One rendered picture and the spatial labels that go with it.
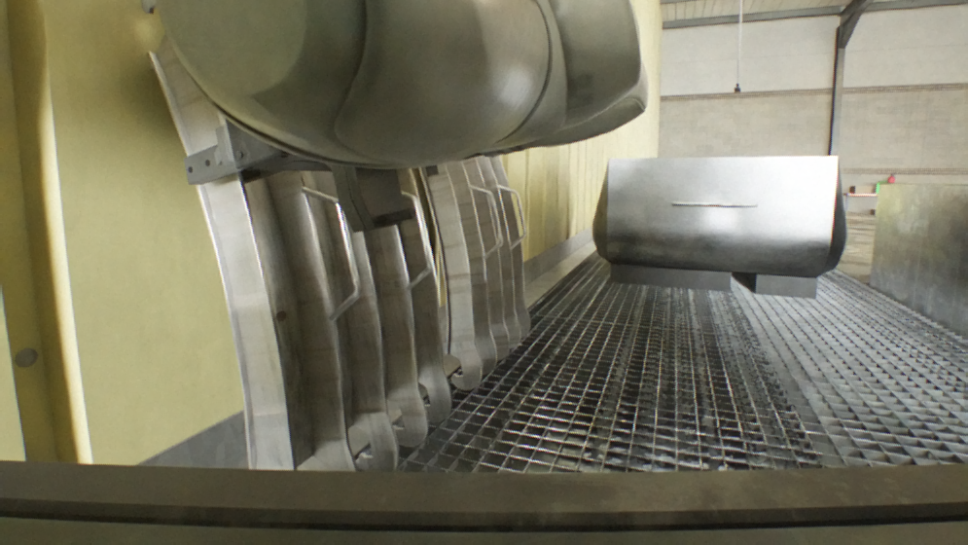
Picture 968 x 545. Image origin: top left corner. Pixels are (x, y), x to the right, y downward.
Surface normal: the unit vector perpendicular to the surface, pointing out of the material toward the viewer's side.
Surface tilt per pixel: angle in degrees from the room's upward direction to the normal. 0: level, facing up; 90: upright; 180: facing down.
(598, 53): 107
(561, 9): 81
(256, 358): 90
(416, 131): 146
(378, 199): 77
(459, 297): 90
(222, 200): 90
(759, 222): 89
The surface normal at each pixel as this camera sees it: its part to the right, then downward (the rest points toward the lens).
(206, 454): 0.93, 0.05
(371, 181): 0.90, -0.18
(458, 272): -0.37, 0.11
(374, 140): 0.31, 0.93
